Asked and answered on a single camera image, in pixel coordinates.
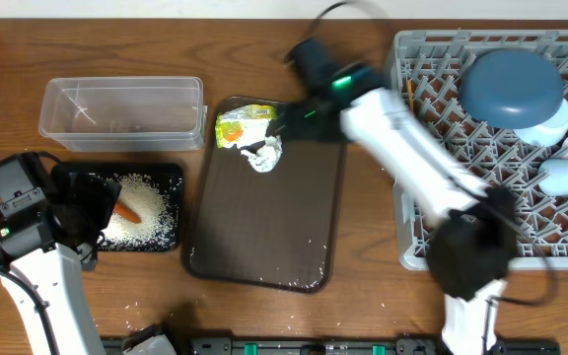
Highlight orange carrot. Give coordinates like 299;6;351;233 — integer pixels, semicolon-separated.
113;200;141;224

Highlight white tissue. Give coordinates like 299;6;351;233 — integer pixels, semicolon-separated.
241;136;283;173

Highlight green snack wrapper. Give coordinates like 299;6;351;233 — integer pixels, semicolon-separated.
215;105;277;149

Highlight pile of white rice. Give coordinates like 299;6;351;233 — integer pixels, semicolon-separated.
101;173;183;252

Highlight wooden chopstick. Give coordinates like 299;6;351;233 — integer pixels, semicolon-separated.
406;79;415;113

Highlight dark blue plate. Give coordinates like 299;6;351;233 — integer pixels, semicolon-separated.
458;49;564;129

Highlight light blue bowl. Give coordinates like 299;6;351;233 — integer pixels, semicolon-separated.
513;100;568;147

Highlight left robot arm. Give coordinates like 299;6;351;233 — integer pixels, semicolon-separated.
0;155;121;354

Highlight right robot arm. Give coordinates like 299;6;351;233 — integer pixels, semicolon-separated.
269;60;517;354

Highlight black waste tray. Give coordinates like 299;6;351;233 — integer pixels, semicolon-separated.
65;162;184;243

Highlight grey dishwasher rack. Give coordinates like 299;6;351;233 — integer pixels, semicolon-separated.
385;30;568;270

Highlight clear plastic bin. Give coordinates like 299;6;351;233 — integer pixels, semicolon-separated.
38;76;206;152

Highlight brown serving tray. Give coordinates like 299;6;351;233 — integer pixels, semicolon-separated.
180;95;350;295

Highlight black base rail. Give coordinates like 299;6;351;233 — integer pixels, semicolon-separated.
100;322;561;355

